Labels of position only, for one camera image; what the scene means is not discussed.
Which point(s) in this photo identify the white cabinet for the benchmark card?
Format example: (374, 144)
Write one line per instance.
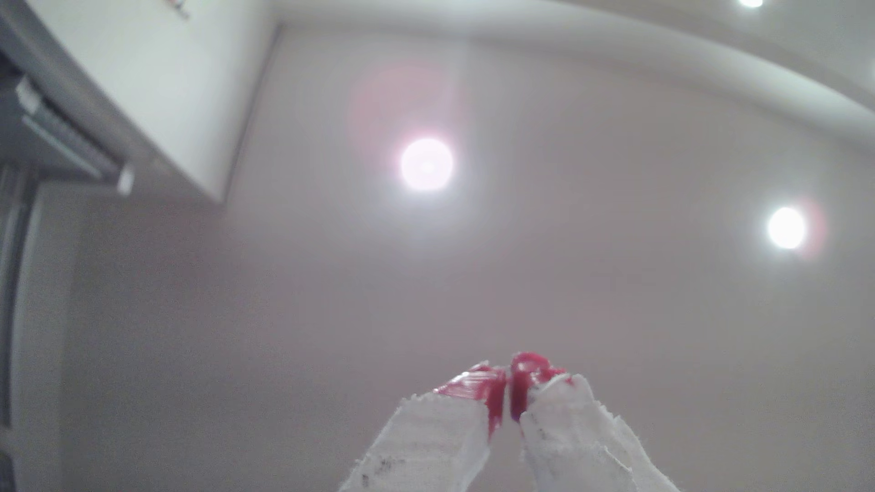
(157, 82)

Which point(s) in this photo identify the grey ventilation unit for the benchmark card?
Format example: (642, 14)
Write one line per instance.
(55, 130)

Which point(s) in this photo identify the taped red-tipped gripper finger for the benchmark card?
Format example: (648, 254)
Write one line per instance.
(574, 437)
(427, 437)

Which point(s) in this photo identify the round ceiling light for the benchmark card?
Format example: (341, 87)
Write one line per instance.
(750, 3)
(426, 164)
(786, 227)

